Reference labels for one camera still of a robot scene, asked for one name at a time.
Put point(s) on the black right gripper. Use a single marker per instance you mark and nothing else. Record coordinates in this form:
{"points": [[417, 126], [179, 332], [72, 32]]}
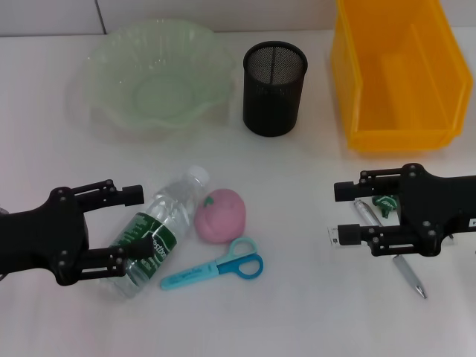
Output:
{"points": [[439, 208]]}

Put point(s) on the silver ballpoint pen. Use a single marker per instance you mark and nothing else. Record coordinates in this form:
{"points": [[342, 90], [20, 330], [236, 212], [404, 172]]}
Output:
{"points": [[409, 275]]}

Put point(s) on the pink toy peach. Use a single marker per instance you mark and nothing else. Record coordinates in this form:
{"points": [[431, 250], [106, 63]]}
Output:
{"points": [[221, 215]]}

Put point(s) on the blue safety scissors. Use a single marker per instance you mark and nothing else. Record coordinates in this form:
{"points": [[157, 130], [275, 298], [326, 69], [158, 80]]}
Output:
{"points": [[208, 269]]}

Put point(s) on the black mesh pen holder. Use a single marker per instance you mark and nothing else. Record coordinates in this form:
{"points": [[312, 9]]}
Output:
{"points": [[273, 96]]}

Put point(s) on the green plastic wrapper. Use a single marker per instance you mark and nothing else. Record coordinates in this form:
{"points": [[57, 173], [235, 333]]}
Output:
{"points": [[385, 204]]}

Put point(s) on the clear green-label water bottle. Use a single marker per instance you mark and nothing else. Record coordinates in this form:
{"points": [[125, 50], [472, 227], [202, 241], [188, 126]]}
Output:
{"points": [[163, 208]]}

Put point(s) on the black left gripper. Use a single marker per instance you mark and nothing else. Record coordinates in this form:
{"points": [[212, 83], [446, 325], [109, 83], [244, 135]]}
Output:
{"points": [[37, 238]]}

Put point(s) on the pale green ruffled fruit bowl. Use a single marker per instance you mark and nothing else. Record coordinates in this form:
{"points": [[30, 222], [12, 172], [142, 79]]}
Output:
{"points": [[160, 89]]}

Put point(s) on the clear plastic ruler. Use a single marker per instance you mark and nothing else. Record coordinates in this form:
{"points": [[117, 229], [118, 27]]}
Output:
{"points": [[332, 236]]}

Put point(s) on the yellow plastic bin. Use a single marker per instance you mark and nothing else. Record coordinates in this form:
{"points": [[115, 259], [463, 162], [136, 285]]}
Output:
{"points": [[401, 85]]}

